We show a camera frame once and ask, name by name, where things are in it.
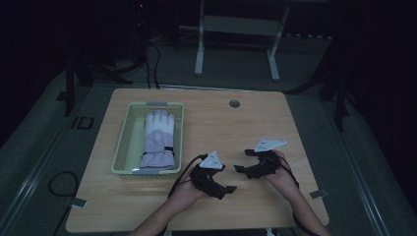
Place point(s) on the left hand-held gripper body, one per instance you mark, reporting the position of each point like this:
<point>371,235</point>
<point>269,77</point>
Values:
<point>205,178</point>

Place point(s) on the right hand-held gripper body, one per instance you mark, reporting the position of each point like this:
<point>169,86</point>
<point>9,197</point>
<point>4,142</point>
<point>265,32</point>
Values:
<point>265,164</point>

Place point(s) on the purple glove with white fingers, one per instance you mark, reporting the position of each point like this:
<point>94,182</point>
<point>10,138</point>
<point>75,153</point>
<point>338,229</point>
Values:
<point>159,141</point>

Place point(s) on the pale green plastic basket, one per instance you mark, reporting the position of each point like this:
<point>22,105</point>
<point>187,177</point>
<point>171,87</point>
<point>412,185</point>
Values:
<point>131,144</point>

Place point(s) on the person's right hand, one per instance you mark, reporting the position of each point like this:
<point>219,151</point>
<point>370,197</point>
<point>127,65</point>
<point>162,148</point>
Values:
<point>282,180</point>

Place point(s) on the person's left hand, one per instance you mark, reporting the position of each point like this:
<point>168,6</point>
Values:
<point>187,193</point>

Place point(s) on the round grey table grommet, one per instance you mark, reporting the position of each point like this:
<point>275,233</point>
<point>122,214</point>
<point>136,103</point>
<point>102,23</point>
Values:
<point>234,104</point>

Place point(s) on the grey tape piece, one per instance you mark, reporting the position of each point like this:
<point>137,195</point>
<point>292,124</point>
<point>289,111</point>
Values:
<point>76,202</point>
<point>318,193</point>

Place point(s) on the black tripod stand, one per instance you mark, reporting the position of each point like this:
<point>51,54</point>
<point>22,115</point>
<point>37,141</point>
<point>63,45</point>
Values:
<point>69,85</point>
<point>339,98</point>

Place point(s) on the white metal desk frame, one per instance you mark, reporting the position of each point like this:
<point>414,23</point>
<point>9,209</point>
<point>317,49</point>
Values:
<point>241,24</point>

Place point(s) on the black rectangular floor bracket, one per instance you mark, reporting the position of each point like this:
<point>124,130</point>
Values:
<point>83,123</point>

